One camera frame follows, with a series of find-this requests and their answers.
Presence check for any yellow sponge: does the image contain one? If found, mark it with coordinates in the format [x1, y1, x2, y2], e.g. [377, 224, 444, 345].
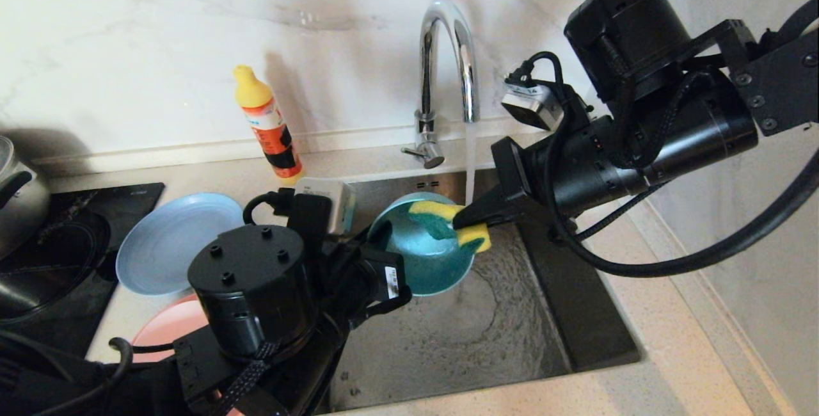
[409, 200, 492, 255]

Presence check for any teal bowl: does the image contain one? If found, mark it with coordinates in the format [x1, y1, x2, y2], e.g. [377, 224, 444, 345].
[368, 192, 475, 297]

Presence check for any orange dish soap bottle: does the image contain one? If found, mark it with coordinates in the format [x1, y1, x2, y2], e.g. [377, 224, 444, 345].
[232, 65, 305, 185]

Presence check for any stainless steel sink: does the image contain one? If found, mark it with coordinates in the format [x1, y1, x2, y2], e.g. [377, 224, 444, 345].
[282, 164, 642, 415]

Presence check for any chrome gooseneck faucet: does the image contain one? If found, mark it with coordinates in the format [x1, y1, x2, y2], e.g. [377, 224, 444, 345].
[402, 0, 481, 170]

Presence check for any large salmon pink plate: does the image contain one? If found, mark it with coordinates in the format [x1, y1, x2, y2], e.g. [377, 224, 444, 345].
[131, 293, 212, 365]

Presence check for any blue plate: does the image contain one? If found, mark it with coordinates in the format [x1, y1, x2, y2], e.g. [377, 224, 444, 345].
[116, 193, 245, 296]

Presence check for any black induction cooktop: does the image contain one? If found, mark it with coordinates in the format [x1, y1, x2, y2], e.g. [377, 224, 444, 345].
[0, 183, 166, 359]

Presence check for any stainless steel pot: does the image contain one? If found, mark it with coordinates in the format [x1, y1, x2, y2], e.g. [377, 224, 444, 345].
[0, 136, 52, 262]

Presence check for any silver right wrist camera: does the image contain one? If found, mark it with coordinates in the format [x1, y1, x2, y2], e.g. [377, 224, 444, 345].
[501, 80, 564, 132]

